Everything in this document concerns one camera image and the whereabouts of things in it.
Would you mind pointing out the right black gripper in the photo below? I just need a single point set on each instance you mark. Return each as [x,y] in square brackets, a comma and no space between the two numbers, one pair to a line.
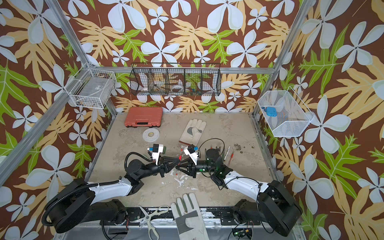
[192,168]

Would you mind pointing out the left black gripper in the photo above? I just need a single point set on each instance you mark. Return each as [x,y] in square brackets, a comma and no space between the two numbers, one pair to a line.
[165,167]

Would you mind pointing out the brown capped white marker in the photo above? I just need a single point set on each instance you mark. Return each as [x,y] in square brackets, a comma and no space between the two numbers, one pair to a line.
[227,153]

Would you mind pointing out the red gel pen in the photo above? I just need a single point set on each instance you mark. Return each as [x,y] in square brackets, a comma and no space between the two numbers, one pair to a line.
[232,155]
[181,154]

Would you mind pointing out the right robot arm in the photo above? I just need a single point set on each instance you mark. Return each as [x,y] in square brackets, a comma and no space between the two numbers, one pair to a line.
[269,203]

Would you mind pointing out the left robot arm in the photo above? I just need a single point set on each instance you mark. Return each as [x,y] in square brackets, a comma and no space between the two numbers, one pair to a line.
[81,202]

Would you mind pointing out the beige work glove far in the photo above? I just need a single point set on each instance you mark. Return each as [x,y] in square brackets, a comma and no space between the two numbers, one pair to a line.
[193,132]

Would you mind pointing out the beige work glove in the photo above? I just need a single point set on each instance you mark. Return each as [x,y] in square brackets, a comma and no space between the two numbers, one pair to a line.
[189,219]
[193,132]

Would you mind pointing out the red plastic tool case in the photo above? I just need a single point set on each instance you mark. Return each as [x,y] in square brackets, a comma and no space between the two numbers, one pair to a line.
[144,117]

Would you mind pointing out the beige work glove near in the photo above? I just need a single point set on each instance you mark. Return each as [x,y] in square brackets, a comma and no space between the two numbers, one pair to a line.
[189,219]

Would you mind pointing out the white tape roll in basket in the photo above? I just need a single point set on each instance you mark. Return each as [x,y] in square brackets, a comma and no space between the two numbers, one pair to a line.
[177,89]

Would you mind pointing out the blue object in basket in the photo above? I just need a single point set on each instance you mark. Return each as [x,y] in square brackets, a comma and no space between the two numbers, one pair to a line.
[271,112]

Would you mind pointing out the white mesh basket right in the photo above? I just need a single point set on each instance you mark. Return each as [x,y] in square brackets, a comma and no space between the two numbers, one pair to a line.
[294,116]

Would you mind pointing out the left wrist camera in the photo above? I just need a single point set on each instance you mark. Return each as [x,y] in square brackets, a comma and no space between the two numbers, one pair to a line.
[155,151]

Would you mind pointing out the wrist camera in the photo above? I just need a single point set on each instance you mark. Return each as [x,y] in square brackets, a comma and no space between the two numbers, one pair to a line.
[193,152]
[155,151]

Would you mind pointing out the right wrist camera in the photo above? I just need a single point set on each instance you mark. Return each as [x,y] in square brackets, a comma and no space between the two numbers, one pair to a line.
[193,152]

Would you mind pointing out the white handled scissors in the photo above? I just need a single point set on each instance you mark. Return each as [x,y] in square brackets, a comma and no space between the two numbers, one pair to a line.
[147,218]

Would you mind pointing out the black wire basket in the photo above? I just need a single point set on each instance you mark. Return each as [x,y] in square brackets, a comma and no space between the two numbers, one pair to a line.
[197,79]

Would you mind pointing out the white wire basket left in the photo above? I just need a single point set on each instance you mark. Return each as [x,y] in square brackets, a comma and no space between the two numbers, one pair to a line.
[91,87]

